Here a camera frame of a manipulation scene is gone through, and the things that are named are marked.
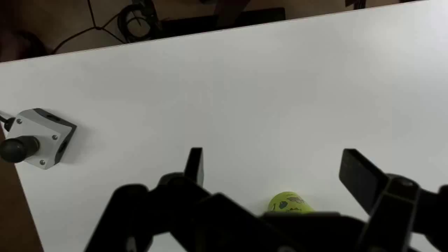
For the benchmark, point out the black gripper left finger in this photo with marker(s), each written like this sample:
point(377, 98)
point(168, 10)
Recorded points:
point(187, 210)

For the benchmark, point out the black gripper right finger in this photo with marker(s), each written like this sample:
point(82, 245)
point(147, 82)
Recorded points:
point(397, 204)

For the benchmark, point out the green printed mug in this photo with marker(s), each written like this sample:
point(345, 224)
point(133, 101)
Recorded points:
point(289, 203)

